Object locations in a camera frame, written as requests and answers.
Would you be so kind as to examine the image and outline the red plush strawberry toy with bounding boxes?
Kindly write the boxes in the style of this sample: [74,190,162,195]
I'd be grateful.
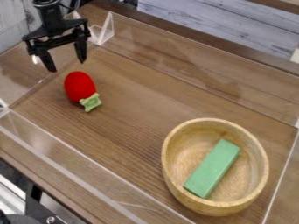
[64,71,102,112]

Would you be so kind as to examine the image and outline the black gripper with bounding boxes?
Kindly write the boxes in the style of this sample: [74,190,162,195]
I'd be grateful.
[23,0,90,73]

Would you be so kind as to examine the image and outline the clear acrylic tray walls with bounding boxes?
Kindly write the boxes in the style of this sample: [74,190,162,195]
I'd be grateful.
[0,13,299,224]

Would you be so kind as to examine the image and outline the wooden bowl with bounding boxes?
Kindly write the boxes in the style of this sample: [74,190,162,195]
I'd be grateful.
[162,118,270,216]

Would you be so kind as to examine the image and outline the clear acrylic corner bracket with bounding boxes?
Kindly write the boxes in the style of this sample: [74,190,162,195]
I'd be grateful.
[88,12,115,46]

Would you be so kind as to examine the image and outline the black metal table bracket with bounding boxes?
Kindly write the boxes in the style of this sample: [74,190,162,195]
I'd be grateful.
[24,184,67,224]

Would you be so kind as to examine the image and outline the black cable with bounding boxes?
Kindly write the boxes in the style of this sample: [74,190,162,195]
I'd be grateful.
[0,209,11,224]

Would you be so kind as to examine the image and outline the green rectangular block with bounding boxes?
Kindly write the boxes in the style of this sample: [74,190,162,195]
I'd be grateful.
[183,139,241,199]

